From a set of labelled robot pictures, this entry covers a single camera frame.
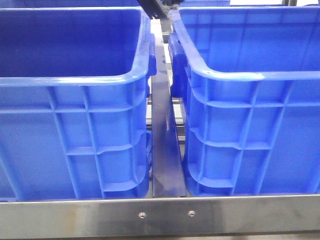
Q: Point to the dark metal divider bar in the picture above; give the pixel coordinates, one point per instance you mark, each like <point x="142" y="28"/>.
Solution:
<point x="167" y="172"/>

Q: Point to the rear right blue bin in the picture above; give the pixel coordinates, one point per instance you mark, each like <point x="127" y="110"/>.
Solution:
<point x="205" y="3"/>

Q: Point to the left blue plastic bin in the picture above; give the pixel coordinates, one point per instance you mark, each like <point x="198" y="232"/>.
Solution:
<point x="73" y="103"/>

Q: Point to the blue plastic bin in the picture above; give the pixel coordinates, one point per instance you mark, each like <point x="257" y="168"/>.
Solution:
<point x="251" y="98"/>
<point x="73" y="103"/>

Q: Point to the rear left blue bin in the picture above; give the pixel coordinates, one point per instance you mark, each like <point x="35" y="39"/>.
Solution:
<point x="67" y="3"/>

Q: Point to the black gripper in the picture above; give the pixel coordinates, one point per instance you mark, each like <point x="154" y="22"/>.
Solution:
<point x="158" y="9"/>

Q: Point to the right blue plastic bin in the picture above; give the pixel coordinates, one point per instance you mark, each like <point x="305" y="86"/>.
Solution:
<point x="251" y="98"/>

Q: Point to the steel front rail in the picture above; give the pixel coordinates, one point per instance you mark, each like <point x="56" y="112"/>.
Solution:
<point x="177" y="216"/>

